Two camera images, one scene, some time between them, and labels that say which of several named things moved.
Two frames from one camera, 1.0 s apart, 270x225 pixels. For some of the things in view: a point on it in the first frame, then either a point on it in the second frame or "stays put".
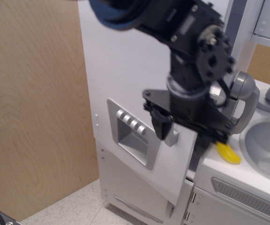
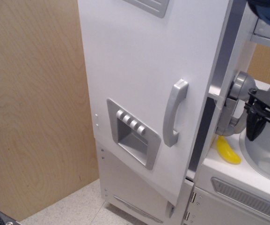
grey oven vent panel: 249,198 stays put
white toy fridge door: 122,63 stays put
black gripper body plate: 198,113 -> 269,106
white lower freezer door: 126,190 stays put
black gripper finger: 162,124 -> 255,123
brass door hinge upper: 193,197 stays put
